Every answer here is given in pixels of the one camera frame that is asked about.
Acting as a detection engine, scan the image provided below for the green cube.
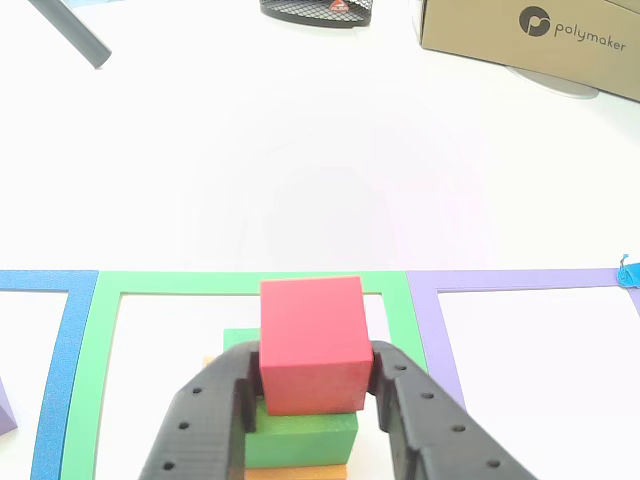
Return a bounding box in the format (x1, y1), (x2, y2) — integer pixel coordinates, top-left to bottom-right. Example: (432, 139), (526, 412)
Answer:
(223, 328), (360, 470)

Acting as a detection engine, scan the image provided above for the orange cube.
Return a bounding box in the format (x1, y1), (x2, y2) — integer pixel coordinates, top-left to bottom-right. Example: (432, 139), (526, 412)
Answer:
(202, 355), (349, 480)

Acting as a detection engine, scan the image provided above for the small red cube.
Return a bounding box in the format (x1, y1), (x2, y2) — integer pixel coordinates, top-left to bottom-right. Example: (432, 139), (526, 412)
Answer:
(259, 276), (375, 416)

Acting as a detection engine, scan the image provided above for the large purple cube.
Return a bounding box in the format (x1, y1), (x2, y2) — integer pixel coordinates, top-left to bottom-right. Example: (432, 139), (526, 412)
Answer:
(0, 377), (19, 437)

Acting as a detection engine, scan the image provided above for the blue tape strip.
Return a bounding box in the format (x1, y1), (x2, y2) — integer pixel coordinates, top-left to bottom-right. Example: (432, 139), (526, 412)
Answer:
(617, 253), (640, 289)

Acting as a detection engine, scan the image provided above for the cardboard box polymaker logo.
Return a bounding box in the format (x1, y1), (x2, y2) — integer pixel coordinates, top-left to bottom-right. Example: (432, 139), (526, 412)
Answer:
(418, 0), (640, 104)

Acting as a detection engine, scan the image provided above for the grey metal rod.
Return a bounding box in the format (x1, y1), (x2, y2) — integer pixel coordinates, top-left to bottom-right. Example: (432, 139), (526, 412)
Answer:
(27, 0), (113, 70)

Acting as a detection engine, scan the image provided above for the black mesh pen holder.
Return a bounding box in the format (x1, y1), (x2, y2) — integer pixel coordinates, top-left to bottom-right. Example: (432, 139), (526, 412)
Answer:
(259, 0), (374, 29)

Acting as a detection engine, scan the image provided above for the purple square frame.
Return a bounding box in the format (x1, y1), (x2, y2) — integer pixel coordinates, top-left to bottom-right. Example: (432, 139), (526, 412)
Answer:
(405, 268), (640, 416)

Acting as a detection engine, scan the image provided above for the green square frame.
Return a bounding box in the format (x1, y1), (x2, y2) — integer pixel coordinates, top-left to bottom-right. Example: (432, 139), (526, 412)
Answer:
(59, 271), (430, 480)

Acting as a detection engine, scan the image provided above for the blue square frame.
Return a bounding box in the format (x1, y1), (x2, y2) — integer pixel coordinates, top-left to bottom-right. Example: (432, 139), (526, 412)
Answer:
(0, 269), (100, 480)

